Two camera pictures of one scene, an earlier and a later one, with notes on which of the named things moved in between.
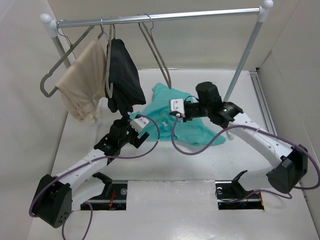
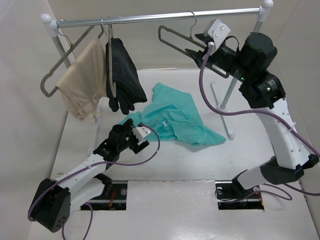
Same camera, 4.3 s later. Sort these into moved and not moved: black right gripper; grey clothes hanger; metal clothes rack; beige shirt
Moved: black right gripper; grey clothes hanger
Not moved: beige shirt; metal clothes rack
